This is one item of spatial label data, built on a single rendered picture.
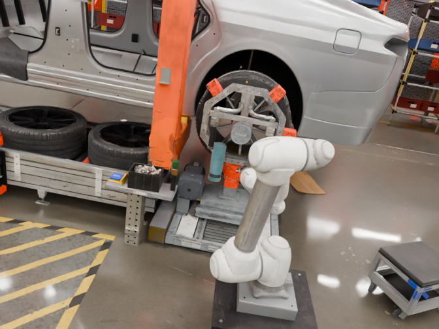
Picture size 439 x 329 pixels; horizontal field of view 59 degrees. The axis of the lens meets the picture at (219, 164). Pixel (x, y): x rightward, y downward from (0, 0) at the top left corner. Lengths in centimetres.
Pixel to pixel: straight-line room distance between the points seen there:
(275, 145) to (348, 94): 160
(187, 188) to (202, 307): 86
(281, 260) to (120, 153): 150
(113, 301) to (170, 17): 162
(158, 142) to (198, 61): 72
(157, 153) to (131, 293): 88
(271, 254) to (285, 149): 60
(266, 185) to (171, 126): 112
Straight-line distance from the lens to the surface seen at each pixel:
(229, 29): 283
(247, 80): 259
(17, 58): 341
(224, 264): 175
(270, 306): 194
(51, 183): 307
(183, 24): 234
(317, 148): 148
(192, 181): 278
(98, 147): 296
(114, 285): 245
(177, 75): 239
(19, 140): 318
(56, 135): 313
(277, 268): 188
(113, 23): 683
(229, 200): 295
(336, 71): 290
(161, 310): 233
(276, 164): 141
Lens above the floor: 166
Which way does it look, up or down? 24 degrees down
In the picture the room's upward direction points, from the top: 10 degrees clockwise
